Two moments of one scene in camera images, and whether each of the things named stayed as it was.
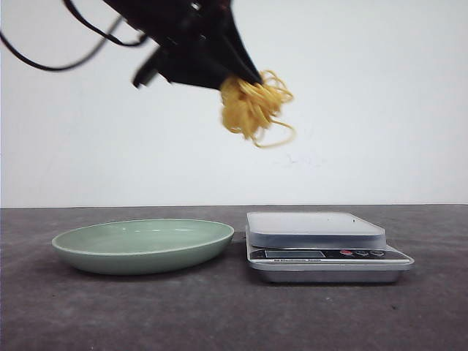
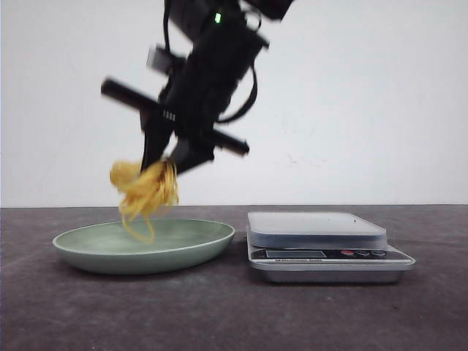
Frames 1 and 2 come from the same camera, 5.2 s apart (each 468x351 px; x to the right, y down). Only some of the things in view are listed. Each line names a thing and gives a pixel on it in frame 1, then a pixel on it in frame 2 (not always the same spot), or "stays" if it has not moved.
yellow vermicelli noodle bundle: x=249 y=107 -> x=144 y=193
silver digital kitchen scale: x=321 y=248 stays
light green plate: x=139 y=246 stays
